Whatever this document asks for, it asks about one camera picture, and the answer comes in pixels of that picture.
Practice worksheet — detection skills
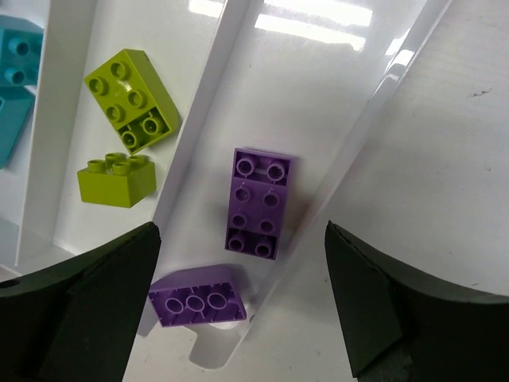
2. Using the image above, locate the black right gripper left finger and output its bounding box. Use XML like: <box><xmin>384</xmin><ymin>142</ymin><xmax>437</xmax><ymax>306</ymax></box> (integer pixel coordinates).
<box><xmin>1</xmin><ymin>222</ymin><xmax>161</xmax><ymax>382</ymax></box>

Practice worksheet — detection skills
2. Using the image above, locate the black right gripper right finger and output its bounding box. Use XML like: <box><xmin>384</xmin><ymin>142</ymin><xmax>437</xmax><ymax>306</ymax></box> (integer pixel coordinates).
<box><xmin>324</xmin><ymin>223</ymin><xmax>508</xmax><ymax>381</ymax></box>

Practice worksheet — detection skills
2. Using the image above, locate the purple semicircle printed piece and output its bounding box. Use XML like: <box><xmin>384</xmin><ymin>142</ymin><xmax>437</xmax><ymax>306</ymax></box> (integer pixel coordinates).
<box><xmin>148</xmin><ymin>265</ymin><xmax>247</xmax><ymax>327</ymax></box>

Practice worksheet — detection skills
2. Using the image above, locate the lime 2x2 lego brick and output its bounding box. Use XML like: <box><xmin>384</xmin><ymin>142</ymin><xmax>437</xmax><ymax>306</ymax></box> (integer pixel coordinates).
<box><xmin>77</xmin><ymin>153</ymin><xmax>157</xmax><ymax>208</ymax></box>

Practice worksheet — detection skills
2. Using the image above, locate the purple scalloped lego brick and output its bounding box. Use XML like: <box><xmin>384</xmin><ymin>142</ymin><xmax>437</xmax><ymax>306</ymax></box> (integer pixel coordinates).
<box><xmin>225</xmin><ymin>148</ymin><xmax>296</xmax><ymax>260</ymax></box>

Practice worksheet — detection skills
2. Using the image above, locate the lime curved lego brick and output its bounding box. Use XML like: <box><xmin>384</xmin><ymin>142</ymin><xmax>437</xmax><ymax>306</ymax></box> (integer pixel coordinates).
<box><xmin>84</xmin><ymin>49</ymin><xmax>181</xmax><ymax>155</ymax></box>

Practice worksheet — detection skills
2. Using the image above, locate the teal square lego brick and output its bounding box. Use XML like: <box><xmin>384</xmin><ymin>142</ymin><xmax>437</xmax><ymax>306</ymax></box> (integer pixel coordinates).
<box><xmin>1</xmin><ymin>15</ymin><xmax>44</xmax><ymax>87</ymax></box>

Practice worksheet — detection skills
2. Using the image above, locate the teal 2x4 lego brick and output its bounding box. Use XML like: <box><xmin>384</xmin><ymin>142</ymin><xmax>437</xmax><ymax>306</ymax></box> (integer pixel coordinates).
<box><xmin>1</xmin><ymin>87</ymin><xmax>35</xmax><ymax>169</ymax></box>

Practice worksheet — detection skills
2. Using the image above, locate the white compartment tray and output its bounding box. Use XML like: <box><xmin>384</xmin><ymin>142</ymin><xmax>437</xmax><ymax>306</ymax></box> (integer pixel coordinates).
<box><xmin>1</xmin><ymin>1</ymin><xmax>449</xmax><ymax>381</ymax></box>

